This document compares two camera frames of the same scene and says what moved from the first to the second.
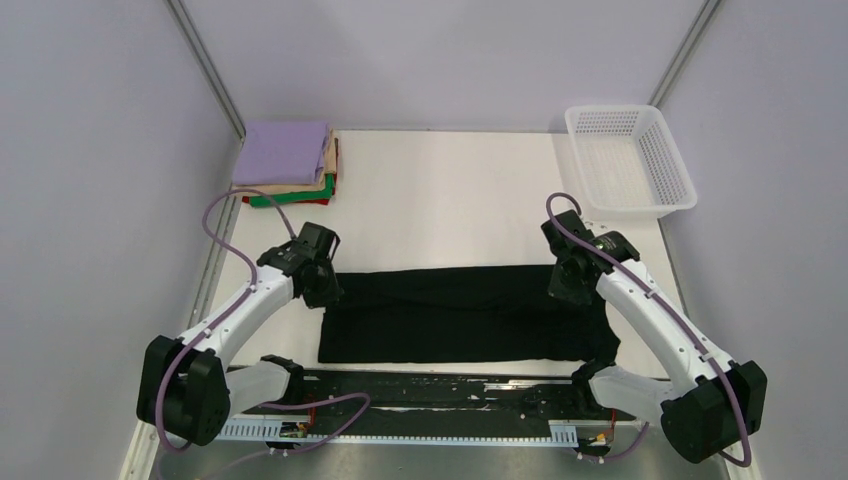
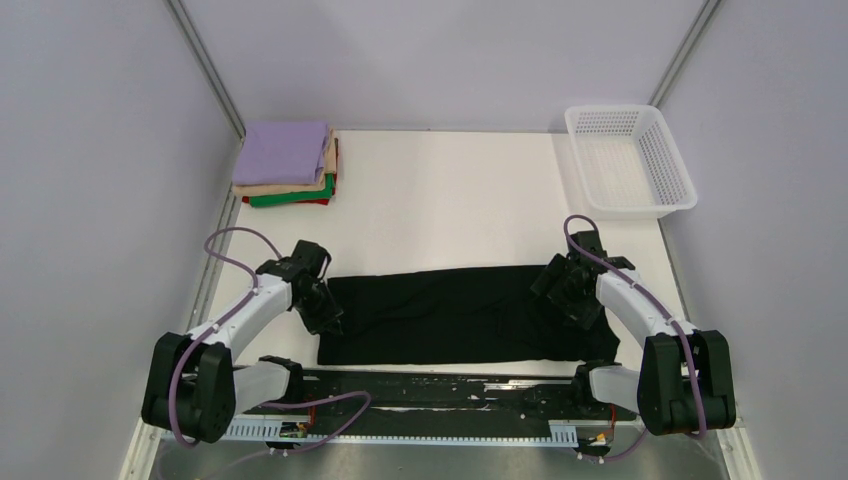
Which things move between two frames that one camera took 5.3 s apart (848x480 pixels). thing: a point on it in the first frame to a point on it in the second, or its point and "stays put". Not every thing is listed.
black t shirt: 482,314 stays put
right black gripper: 557,289 to 581,314
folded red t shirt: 315,201 stays put
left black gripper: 328,296 to 327,321
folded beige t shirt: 321,182 stays put
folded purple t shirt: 274,153 stays put
